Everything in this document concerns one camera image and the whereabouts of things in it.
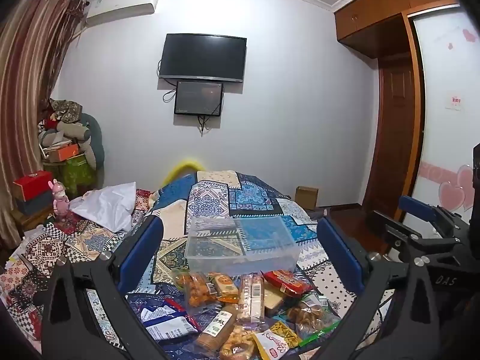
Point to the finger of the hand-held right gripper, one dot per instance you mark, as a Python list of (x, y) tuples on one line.
[(393, 228), (416, 206)]

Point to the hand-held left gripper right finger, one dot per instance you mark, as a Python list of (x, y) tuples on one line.
[(341, 258)]

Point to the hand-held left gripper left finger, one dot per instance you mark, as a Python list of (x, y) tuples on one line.
[(144, 247)]

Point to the green-edged twisted snack packet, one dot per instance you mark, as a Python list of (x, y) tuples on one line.
[(311, 317)]

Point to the orange fried snack packet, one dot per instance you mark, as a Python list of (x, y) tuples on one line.
[(197, 288)]

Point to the blue white snack packet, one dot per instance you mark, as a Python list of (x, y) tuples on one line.
[(168, 322)]

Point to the brown bread packet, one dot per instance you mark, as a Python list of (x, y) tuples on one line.
[(273, 303)]

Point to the clear plastic container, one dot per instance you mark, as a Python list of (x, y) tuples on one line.
[(240, 255)]

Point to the yellow white chip packet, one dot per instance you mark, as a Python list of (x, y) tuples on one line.
[(275, 345)]

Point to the tan cake packet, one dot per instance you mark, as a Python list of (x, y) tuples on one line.
[(215, 330)]

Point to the pink heart stickers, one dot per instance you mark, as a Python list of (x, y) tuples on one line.
[(452, 195)]

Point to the white plastic bag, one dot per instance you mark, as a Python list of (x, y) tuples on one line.
[(105, 206)]

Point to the red snack packet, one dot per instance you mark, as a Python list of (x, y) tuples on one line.
[(287, 281)]

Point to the cardboard box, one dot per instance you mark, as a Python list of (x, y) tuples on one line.
[(305, 197)]

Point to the white sliding wardrobe door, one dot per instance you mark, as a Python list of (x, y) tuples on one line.
[(446, 138)]

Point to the wooden door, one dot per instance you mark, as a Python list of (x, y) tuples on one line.
[(390, 131)]

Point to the orange label cake packet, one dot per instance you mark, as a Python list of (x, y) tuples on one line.
[(225, 287)]

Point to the pink plush bunny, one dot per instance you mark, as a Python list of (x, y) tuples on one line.
[(59, 200)]

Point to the long clear biscuit packet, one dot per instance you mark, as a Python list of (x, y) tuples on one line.
[(251, 300)]

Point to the green patterned cloth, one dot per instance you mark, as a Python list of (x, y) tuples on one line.
[(77, 174)]

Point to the white paper notice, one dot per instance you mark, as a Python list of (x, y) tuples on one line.
[(453, 103)]

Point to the patchwork printed blanket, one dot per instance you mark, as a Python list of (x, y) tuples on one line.
[(247, 198)]

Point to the grey box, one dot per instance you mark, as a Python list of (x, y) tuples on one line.
[(33, 202)]

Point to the orange box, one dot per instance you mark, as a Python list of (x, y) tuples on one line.
[(62, 152)]

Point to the red box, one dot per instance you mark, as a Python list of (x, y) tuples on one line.
[(33, 183)]

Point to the pile of patterned cloths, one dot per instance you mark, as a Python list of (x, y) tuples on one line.
[(63, 120)]

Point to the small black monitor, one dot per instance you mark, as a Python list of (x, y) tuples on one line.
[(198, 97)]

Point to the striped brown curtain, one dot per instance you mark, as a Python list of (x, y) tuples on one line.
[(26, 101)]

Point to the wooden wardrobe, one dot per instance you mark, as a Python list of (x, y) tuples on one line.
[(371, 18)]

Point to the white air conditioner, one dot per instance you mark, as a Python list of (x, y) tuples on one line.
[(120, 7)]

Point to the black wall television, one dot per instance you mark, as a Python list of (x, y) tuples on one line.
[(202, 56)]

